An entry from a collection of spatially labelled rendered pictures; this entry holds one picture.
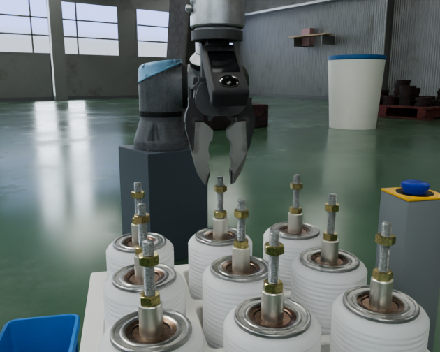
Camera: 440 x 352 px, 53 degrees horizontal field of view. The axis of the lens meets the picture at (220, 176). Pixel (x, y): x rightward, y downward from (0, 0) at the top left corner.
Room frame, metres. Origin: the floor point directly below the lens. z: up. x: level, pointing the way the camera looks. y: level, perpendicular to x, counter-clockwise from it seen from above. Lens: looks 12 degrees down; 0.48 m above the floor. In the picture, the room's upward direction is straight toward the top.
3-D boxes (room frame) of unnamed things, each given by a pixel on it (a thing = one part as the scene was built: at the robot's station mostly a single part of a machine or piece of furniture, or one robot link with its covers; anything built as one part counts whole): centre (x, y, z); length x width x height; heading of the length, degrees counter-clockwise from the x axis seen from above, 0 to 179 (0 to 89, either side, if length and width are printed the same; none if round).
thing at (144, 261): (0.37, 0.06, 0.32); 0.02 x 0.02 x 0.01; 74
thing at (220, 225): (0.63, 0.00, 0.26); 0.02 x 0.02 x 0.03
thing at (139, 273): (0.49, 0.09, 0.26); 0.02 x 0.02 x 0.03
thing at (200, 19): (0.64, 0.01, 0.57); 0.08 x 0.08 x 0.05
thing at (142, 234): (0.49, 0.09, 0.30); 0.01 x 0.01 x 0.08
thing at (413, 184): (0.65, -0.29, 0.32); 0.04 x 0.04 x 0.02
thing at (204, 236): (0.63, 0.00, 0.25); 0.08 x 0.08 x 0.01
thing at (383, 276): (0.42, -0.17, 0.29); 0.02 x 0.02 x 0.01; 15
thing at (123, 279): (0.49, 0.09, 0.25); 0.08 x 0.08 x 0.01
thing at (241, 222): (0.51, -0.03, 0.30); 0.01 x 0.01 x 0.08
